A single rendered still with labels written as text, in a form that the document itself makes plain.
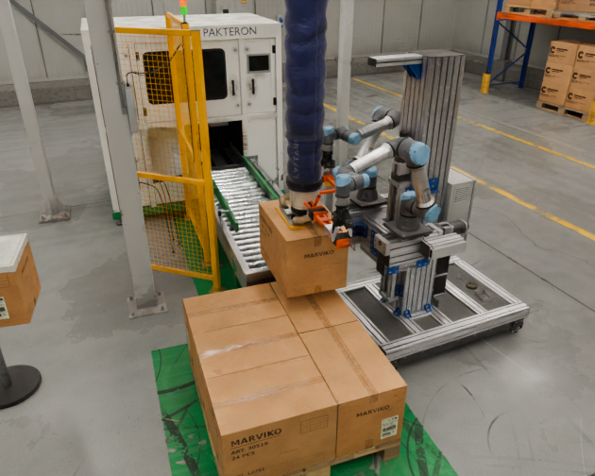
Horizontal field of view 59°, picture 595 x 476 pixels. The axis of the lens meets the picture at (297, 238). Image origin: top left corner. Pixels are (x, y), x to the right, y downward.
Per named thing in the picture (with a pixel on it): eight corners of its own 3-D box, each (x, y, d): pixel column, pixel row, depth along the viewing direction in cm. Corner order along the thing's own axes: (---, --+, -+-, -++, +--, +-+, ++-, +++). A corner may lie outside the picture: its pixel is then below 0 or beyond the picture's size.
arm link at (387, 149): (397, 129, 297) (329, 165, 280) (411, 134, 289) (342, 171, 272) (399, 147, 304) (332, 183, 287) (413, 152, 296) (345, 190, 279)
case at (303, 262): (260, 253, 372) (258, 202, 354) (313, 245, 384) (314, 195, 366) (287, 298, 322) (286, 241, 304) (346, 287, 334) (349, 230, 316)
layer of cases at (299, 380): (188, 347, 364) (182, 298, 345) (321, 317, 393) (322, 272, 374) (226, 492, 264) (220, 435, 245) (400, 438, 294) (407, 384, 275)
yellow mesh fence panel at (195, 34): (133, 277, 470) (90, 26, 372) (140, 271, 478) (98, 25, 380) (221, 295, 446) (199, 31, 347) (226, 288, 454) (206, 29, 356)
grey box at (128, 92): (129, 126, 373) (123, 83, 359) (137, 125, 375) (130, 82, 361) (131, 133, 357) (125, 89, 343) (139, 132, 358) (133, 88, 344)
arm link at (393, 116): (409, 127, 357) (353, 150, 337) (398, 123, 365) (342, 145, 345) (409, 110, 351) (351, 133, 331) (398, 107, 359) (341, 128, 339)
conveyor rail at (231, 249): (192, 181, 564) (190, 165, 555) (196, 181, 565) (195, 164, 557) (246, 297, 372) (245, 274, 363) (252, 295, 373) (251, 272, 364)
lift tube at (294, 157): (281, 181, 331) (280, 1, 282) (314, 177, 337) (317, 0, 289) (293, 194, 312) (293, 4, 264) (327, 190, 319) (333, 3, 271)
